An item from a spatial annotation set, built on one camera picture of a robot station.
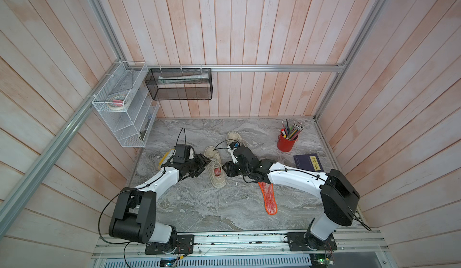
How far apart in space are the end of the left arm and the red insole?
1.11 ft

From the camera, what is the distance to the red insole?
2.73ft

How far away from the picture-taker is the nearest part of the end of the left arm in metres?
0.67
